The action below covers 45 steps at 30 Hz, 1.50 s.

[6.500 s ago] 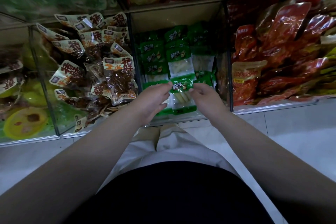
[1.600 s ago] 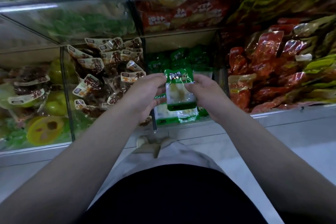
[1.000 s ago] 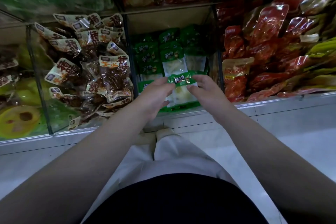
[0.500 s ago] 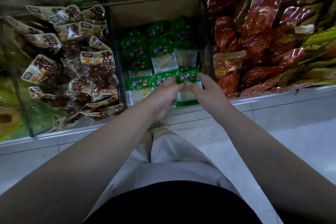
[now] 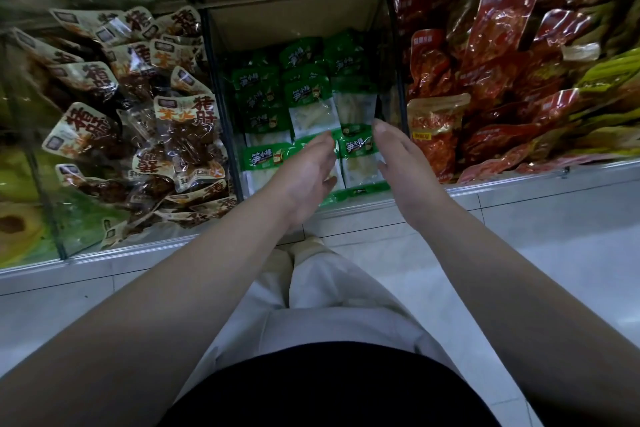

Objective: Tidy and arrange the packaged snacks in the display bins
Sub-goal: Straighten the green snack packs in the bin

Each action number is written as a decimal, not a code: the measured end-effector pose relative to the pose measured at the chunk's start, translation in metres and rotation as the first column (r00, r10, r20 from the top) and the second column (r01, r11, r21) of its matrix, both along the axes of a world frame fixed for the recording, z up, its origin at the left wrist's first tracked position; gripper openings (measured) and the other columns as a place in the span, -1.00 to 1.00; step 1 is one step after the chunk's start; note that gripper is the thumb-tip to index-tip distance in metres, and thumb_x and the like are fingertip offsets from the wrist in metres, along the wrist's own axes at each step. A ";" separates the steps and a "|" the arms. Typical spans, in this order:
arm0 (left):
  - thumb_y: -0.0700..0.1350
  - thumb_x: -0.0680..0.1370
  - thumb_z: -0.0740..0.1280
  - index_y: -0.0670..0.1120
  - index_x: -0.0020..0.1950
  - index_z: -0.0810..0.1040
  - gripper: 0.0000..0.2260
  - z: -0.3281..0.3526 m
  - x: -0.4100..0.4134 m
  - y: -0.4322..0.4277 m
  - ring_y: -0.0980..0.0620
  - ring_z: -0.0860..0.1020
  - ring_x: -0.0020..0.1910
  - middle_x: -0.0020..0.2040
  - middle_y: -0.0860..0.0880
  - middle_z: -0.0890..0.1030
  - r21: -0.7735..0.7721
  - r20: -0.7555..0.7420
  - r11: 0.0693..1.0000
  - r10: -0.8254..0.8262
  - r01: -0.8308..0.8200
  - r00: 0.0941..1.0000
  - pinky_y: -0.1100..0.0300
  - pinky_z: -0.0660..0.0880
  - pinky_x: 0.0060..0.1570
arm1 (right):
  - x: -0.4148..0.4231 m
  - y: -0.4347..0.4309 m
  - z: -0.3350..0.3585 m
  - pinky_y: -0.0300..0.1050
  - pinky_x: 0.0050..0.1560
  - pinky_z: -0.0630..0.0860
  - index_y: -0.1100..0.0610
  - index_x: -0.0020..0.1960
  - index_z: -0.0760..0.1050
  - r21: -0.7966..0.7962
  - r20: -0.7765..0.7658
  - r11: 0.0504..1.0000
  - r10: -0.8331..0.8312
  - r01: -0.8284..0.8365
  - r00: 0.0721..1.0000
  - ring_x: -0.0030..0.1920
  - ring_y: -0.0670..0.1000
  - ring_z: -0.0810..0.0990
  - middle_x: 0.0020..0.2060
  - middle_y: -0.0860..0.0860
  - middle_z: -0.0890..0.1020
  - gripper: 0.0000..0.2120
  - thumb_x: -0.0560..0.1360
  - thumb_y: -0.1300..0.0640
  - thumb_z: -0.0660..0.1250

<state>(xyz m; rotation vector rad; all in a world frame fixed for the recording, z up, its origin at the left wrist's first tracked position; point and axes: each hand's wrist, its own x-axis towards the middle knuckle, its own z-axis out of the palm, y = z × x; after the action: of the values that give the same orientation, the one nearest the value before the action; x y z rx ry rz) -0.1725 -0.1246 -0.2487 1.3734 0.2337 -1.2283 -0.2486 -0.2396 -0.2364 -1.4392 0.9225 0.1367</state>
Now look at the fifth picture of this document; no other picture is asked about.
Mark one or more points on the black shirt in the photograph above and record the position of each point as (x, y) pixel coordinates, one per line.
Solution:
(330, 392)

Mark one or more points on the person's right forearm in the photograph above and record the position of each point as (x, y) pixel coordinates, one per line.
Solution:
(540, 312)

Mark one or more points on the pile of green bamboo packets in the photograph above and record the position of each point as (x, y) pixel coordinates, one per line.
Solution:
(300, 91)

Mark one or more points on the person's left forearm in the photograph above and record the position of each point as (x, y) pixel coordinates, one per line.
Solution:
(140, 332)

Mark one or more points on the person's right hand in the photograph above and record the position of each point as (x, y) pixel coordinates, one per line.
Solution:
(410, 177)

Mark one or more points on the person's left hand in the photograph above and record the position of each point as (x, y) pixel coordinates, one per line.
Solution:
(305, 181)

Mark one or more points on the light grey shorts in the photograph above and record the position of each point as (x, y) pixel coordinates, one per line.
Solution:
(320, 302)

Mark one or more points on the pile of brown snack packets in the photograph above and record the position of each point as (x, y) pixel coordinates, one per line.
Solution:
(140, 131)

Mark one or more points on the pile of glossy red snacks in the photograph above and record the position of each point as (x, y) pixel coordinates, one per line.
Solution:
(500, 61)

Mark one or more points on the pile of jelly cups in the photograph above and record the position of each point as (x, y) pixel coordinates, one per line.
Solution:
(22, 211)

